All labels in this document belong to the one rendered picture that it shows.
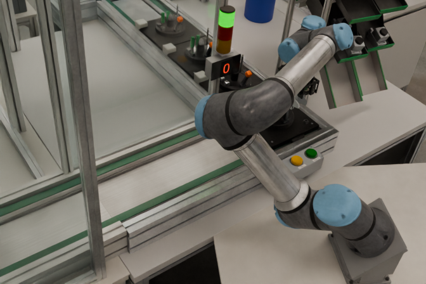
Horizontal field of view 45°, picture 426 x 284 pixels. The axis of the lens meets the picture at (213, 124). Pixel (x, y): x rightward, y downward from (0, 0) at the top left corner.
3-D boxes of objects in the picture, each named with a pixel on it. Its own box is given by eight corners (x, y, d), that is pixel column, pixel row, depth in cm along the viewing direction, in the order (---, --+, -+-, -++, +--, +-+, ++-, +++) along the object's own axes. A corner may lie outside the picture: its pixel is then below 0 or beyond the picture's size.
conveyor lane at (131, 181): (313, 146, 200) (318, 126, 194) (120, 239, 159) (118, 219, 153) (266, 106, 217) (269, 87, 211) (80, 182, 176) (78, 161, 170)
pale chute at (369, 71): (380, 90, 210) (388, 89, 206) (355, 97, 205) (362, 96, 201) (362, 25, 211) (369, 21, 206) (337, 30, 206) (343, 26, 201)
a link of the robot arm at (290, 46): (302, 37, 147) (319, 23, 154) (271, 44, 155) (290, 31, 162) (310, 61, 149) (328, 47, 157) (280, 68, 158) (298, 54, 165)
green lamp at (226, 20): (236, 25, 167) (238, 11, 163) (224, 28, 164) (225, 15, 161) (227, 18, 170) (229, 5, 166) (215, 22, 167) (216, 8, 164)
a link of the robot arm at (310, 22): (296, 19, 159) (310, 11, 164) (290, 50, 166) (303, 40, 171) (319, 28, 155) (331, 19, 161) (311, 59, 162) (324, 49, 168)
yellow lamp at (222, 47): (233, 51, 173) (234, 38, 170) (221, 55, 171) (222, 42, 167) (224, 44, 176) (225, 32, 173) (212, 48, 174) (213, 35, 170)
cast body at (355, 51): (358, 58, 190) (367, 47, 183) (347, 58, 188) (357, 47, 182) (351, 38, 193) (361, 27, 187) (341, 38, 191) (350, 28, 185)
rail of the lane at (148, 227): (333, 150, 199) (340, 129, 192) (130, 254, 156) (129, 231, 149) (323, 142, 202) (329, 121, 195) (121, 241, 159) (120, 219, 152)
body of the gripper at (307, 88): (300, 101, 173) (307, 71, 165) (283, 88, 178) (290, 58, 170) (316, 94, 176) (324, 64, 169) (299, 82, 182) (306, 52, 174)
